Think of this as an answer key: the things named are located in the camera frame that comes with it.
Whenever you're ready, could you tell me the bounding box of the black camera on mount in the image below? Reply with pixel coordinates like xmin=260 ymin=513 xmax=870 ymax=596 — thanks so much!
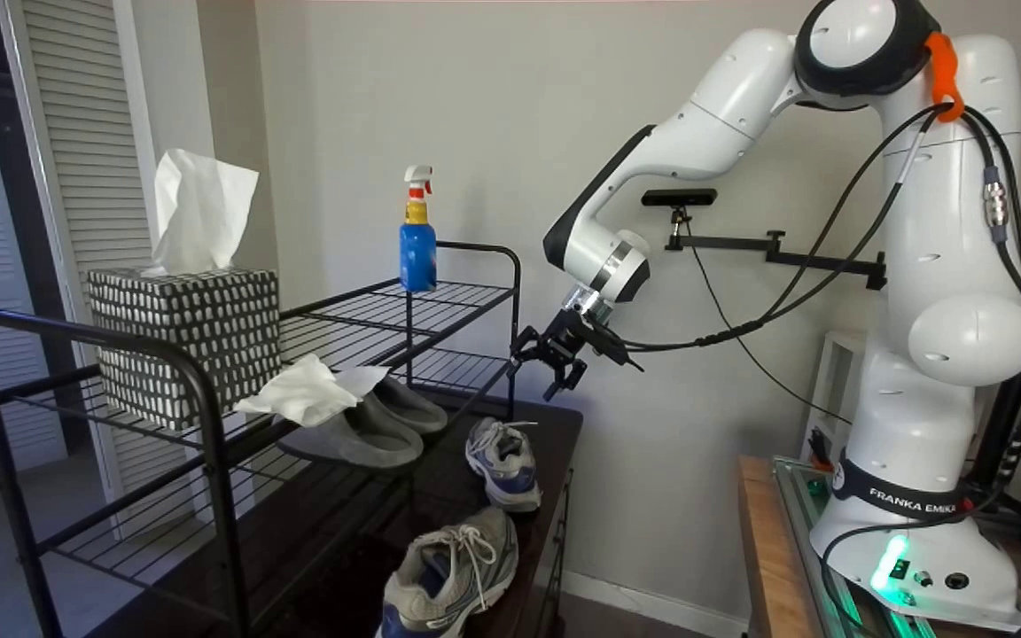
xmin=639 ymin=183 xmax=720 ymax=213

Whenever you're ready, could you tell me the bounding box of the black white patterned tissue box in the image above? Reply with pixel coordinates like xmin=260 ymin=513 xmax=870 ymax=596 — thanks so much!
xmin=81 ymin=265 xmax=287 ymax=433

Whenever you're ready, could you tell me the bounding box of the loose white tissue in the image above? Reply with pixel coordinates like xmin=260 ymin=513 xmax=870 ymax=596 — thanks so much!
xmin=233 ymin=351 xmax=389 ymax=430

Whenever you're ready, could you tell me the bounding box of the black metal wire rack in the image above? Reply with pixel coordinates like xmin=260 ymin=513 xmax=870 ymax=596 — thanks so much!
xmin=0 ymin=238 xmax=525 ymax=638

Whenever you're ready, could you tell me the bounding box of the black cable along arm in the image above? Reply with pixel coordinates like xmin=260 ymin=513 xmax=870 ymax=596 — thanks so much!
xmin=961 ymin=104 xmax=1021 ymax=392

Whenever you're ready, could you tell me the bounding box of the grey slipper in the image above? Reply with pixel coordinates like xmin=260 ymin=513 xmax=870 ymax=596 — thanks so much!
xmin=361 ymin=375 xmax=454 ymax=436
xmin=276 ymin=392 xmax=429 ymax=470

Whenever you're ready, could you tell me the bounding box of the blue stain remover spray bottle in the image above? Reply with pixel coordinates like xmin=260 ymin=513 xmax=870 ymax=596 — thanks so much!
xmin=398 ymin=162 xmax=438 ymax=294

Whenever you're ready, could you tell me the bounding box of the black cable to gripper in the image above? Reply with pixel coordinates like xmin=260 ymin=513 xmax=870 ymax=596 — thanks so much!
xmin=619 ymin=104 xmax=950 ymax=359

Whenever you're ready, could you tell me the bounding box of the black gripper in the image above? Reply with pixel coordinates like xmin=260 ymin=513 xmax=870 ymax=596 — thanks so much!
xmin=513 ymin=307 xmax=611 ymax=401

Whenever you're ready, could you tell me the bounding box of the orange cable strap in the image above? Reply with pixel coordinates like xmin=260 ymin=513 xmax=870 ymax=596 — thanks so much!
xmin=923 ymin=32 xmax=969 ymax=125

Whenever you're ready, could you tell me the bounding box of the white louvre closet door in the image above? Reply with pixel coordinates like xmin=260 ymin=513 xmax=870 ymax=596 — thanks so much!
xmin=0 ymin=0 xmax=168 ymax=499

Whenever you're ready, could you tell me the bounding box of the light wooden table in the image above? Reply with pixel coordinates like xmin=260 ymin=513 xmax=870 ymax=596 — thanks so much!
xmin=735 ymin=454 xmax=1021 ymax=638

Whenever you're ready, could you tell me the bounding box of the white blue sneaker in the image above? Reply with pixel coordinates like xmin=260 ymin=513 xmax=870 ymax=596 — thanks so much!
xmin=460 ymin=415 xmax=547 ymax=513
xmin=373 ymin=503 xmax=525 ymax=638

